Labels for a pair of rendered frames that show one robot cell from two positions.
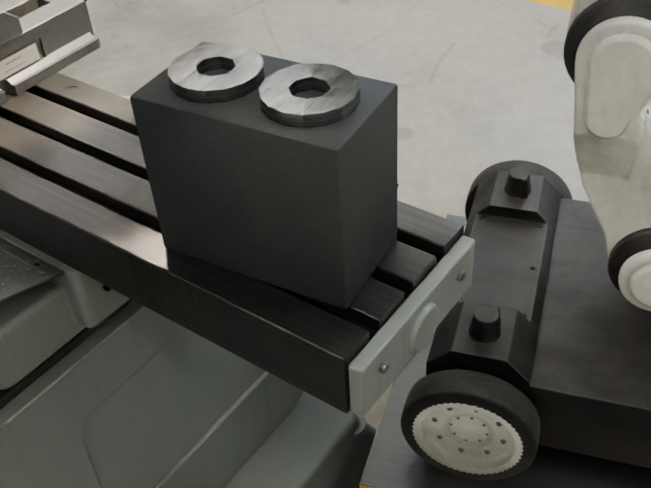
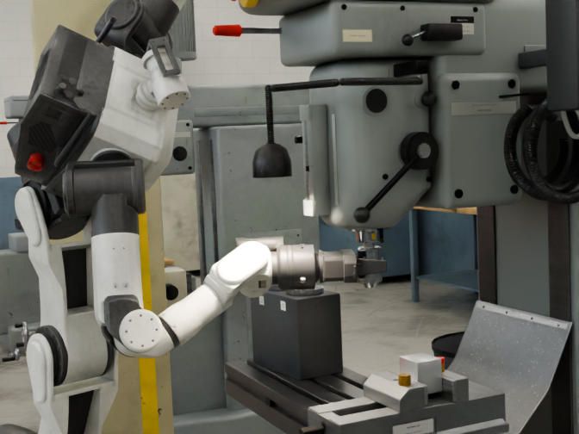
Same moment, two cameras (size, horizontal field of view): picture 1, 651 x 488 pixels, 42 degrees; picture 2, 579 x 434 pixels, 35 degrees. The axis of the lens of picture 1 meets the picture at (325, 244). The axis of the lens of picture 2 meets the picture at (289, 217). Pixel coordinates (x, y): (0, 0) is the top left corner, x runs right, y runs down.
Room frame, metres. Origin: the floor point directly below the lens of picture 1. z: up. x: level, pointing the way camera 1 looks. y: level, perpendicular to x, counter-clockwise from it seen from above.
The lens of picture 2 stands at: (2.61, 1.06, 1.49)
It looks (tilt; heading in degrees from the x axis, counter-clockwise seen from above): 5 degrees down; 208
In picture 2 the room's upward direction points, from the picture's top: 3 degrees counter-clockwise
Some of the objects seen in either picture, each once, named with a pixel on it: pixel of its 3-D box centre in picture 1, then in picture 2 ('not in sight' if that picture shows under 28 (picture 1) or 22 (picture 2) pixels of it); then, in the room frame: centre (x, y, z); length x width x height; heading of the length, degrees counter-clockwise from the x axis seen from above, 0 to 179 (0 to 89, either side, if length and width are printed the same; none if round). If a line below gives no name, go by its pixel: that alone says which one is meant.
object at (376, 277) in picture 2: not in sight; (370, 266); (0.94, 0.36, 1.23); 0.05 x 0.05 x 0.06
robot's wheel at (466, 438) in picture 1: (469, 426); not in sight; (0.75, -0.19, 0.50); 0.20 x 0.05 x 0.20; 70
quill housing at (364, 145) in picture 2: not in sight; (367, 144); (0.94, 0.36, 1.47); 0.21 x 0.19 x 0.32; 52
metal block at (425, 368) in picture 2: not in sight; (420, 374); (1.05, 0.49, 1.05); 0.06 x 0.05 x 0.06; 53
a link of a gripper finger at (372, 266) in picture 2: not in sight; (370, 267); (0.97, 0.37, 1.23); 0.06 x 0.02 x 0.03; 119
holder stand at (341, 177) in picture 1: (271, 166); (295, 326); (0.68, 0.05, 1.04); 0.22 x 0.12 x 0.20; 59
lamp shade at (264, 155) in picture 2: not in sight; (271, 159); (1.12, 0.25, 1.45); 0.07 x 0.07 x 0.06
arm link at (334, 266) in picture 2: not in sight; (323, 267); (0.99, 0.28, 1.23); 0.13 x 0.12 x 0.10; 29
